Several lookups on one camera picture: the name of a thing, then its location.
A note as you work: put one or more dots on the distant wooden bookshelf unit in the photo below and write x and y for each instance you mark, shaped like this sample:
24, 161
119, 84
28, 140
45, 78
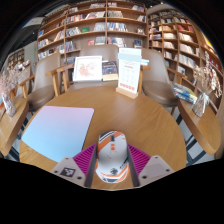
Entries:
16, 58

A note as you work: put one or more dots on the wide wooden bookshelf unit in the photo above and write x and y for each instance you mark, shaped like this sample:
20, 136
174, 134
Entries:
93, 26

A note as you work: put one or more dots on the brown padded wooden armchair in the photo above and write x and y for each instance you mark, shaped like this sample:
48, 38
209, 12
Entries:
41, 90
100, 50
160, 86

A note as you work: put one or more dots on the stack of books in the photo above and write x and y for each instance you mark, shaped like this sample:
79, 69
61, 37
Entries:
185, 93

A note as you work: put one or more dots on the dark blue book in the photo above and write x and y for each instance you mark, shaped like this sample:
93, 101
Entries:
110, 70

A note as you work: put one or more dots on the angled wooden bookshelf unit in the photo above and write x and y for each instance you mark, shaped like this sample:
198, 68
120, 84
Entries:
180, 43

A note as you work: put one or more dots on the blue pink gradient mouse pad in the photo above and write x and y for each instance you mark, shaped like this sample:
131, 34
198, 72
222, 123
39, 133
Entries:
56, 131

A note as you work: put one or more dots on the white sign on wooden base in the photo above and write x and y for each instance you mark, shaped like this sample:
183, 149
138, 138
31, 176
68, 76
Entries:
129, 75

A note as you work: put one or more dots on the round wooden side table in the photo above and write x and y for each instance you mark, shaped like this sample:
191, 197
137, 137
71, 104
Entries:
200, 128
11, 123

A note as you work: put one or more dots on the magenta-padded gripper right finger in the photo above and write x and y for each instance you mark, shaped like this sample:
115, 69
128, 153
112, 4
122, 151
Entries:
140, 160

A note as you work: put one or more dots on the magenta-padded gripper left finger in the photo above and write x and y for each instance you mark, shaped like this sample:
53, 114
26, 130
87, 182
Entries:
83, 160

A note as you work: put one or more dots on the white orange patterned computer mouse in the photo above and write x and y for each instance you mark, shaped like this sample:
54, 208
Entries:
112, 156

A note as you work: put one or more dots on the white framed floral picture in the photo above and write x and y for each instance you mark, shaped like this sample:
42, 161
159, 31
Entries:
87, 68

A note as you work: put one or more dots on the light blue book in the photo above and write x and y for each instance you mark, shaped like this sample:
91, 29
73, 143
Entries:
145, 62

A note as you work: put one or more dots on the glass vase with dried flowers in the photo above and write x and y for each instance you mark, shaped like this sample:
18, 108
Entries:
201, 105
9, 105

